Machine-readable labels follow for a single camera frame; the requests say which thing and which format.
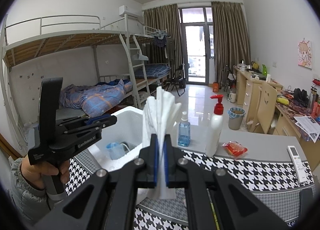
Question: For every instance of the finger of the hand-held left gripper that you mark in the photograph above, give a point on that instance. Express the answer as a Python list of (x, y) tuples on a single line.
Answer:
[(107, 120), (93, 120)]

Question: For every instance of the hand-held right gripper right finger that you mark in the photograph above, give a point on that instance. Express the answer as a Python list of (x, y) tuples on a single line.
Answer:
[(167, 160)]

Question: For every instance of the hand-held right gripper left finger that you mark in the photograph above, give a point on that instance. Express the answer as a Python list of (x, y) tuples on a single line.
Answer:
[(155, 160)]

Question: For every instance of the white foam box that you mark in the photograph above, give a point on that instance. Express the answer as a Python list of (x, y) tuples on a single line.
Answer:
[(125, 122)]

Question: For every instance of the blue face mask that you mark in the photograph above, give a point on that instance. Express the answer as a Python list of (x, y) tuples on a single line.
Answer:
[(115, 151)]

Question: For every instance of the white tissue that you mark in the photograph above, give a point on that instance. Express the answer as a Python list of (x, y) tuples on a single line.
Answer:
[(160, 110)]

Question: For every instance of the person's left forearm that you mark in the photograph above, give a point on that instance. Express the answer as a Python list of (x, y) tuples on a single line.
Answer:
[(27, 201)]

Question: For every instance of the person's left hand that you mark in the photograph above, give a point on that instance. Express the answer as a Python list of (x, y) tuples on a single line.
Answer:
[(32, 172)]

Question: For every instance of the blue orange quilt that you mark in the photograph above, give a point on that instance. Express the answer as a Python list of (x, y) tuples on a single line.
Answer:
[(95, 97)]

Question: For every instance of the blue spray bottle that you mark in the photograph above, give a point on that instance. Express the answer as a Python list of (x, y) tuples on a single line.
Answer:
[(183, 136)]

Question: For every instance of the white pump bottle red top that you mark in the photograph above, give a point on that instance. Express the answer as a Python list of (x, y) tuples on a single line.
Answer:
[(213, 137)]

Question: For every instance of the white bunk bed ladder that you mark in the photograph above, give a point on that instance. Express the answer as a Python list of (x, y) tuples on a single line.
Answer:
[(136, 70)]

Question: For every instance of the red snack packet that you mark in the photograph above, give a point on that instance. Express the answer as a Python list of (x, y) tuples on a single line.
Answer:
[(235, 148)]

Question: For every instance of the blue plaid mattress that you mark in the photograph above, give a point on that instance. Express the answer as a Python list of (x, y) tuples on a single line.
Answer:
[(156, 69)]

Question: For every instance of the white clothes hanger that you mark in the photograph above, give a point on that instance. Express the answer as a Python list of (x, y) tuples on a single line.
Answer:
[(140, 57)]

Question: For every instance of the large white metal bunk bed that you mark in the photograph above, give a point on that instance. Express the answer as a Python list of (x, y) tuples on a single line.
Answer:
[(62, 39)]

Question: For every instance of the grey trash bin blue liner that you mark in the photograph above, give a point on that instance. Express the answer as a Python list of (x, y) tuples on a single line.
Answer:
[(236, 120)]

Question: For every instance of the black folding chair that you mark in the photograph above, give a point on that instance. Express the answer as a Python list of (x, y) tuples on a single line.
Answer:
[(176, 80)]

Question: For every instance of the houndstooth table cloth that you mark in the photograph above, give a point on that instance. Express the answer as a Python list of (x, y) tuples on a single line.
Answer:
[(250, 170)]

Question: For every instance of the orange bag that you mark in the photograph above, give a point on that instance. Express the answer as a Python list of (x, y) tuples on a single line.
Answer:
[(216, 87)]

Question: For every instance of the dark hanging clothes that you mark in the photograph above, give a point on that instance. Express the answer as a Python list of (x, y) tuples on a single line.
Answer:
[(160, 44)]

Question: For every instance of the small white metal bunk bed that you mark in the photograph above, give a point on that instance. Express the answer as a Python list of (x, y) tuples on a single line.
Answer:
[(147, 35)]

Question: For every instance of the wooden desk with drawers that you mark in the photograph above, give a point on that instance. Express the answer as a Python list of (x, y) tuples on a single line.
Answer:
[(246, 87)]

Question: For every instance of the brown curtain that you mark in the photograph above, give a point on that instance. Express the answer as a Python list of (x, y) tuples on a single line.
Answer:
[(162, 25), (230, 40)]

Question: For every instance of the white air conditioner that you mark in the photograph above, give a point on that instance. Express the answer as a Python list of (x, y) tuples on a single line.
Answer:
[(128, 11)]

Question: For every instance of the wooden chair smiley back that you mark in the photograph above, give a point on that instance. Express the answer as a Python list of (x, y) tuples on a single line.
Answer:
[(266, 102)]

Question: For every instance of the glass balcony door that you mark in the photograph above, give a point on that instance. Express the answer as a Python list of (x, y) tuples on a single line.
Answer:
[(196, 45)]

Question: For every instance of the white electric pot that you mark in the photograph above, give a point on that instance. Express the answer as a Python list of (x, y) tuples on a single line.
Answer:
[(241, 66)]

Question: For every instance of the wooden desk patterned cover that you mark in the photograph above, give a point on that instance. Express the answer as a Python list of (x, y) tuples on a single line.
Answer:
[(287, 125)]

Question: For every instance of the white remote control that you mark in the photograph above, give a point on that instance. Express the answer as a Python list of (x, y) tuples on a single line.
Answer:
[(297, 163)]

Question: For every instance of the yellow pouch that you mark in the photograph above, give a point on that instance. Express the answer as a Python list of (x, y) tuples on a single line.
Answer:
[(283, 100)]

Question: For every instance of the printed papers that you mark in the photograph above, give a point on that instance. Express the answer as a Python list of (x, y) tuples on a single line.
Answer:
[(307, 126)]

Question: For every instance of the black smartphone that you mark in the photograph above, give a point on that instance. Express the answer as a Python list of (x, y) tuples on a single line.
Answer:
[(307, 205)]

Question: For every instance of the black headphones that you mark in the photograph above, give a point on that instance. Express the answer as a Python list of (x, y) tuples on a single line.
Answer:
[(300, 96)]

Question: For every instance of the group of bottles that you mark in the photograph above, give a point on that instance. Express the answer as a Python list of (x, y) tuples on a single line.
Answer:
[(314, 102)]

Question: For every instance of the pink wall poster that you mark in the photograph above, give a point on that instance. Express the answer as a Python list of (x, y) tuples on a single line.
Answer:
[(305, 54)]

